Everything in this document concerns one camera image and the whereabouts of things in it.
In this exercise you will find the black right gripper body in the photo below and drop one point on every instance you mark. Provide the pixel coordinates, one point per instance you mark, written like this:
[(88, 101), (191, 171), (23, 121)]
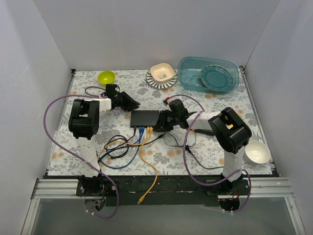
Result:
[(163, 120)]

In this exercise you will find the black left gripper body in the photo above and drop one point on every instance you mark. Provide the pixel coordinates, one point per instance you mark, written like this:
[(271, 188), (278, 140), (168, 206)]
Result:
[(125, 101)]

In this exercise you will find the black network switch box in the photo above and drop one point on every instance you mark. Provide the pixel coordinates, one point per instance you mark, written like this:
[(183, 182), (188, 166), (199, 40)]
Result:
[(144, 118)]

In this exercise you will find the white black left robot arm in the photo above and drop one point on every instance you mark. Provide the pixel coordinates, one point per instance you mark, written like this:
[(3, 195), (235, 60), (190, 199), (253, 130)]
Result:
[(84, 123)]

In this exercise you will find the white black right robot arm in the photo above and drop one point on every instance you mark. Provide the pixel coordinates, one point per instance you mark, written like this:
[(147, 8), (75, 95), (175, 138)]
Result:
[(229, 129)]

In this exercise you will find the lime green plastic bowl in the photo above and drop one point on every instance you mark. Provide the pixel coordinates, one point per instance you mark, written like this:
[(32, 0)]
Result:
[(106, 77)]

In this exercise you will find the floral patterned table mat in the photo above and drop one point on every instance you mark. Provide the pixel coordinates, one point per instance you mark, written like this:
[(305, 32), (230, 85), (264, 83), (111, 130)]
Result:
[(163, 155)]

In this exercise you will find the black power adapter brick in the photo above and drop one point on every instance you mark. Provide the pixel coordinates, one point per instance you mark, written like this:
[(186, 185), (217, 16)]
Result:
[(205, 132)]

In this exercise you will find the striped white blue plate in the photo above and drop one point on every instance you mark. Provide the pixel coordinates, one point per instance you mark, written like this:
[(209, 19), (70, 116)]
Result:
[(160, 86)]

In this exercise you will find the cream square panda bowl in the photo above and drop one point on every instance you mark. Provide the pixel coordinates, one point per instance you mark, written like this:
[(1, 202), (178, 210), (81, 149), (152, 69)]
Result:
[(162, 72)]

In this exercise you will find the teal transparent plastic tub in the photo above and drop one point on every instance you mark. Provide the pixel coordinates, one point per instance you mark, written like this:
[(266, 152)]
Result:
[(189, 73)]

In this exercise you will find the teal glass plate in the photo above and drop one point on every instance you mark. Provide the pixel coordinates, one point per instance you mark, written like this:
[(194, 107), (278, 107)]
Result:
[(217, 78)]

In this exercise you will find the white ceramic bowl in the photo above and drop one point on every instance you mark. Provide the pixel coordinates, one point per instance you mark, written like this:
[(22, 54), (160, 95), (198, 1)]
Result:
[(256, 153)]

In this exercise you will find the aluminium frame rail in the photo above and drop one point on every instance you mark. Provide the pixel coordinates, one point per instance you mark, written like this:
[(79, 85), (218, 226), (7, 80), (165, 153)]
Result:
[(261, 187)]

